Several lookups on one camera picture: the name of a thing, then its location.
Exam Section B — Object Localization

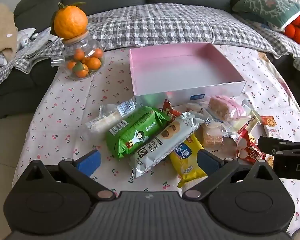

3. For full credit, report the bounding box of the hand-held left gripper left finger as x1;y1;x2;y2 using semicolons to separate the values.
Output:
24;149;117;202

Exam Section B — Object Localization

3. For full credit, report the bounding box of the orange plush toy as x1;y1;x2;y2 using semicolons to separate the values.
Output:
282;12;300;47

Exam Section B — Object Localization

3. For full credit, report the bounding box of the cork jar lid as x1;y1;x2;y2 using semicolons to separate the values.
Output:
62;30;89;46

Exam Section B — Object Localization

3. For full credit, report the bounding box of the grey plaid sofa cover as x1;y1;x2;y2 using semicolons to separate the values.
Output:
0;29;63;90

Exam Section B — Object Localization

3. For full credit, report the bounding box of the small red snack packet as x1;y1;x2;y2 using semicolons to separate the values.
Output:
162;99;182;123

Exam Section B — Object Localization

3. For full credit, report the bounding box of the green branch print pillow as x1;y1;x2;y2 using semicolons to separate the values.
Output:
232;0;300;32

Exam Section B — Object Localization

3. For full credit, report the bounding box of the white yellow snack packet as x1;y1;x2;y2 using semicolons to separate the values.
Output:
230;100;263;140

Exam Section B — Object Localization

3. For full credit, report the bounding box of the red apple print packet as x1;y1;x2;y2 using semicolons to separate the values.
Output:
236;130;267;165

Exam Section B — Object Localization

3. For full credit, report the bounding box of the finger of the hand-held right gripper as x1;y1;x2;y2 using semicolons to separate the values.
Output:
257;136;295;154

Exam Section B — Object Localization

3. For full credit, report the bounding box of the clear wafer biscuit packet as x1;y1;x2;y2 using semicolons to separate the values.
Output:
199;124;224;148

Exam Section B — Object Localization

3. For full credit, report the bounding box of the green snack packet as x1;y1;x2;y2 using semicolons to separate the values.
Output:
105;106;170;161

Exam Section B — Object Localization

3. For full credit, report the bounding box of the white orange snack packet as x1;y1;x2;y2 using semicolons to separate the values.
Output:
261;115;282;138

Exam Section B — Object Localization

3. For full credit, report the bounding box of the grey checkered quilt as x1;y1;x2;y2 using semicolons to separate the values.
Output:
86;3;300;63

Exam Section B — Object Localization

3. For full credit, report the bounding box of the silver cookie packet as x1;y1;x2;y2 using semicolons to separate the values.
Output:
129;111;207;179

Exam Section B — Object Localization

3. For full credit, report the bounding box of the large orange with leaves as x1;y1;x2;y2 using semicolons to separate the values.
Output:
50;2;88;40

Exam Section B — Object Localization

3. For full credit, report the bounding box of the pink cardboard box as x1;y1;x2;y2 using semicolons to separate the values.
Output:
129;42;247;105

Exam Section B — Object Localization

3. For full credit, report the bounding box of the glass jar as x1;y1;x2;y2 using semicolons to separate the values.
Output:
50;30;109;80

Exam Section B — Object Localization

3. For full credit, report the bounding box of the cherry print tablecloth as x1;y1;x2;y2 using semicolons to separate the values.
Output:
11;44;300;234

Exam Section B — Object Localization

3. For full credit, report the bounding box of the cluster of small mandarins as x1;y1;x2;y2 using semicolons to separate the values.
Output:
66;48;103;78

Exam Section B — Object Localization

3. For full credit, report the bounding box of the beige cloth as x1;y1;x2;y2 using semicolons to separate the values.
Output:
0;3;18;60

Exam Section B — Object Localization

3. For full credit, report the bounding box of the pink wafer packet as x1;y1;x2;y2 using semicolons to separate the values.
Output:
206;95;244;122

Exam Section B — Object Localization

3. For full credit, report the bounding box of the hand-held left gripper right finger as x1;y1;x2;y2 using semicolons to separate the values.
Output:
182;149;278;202

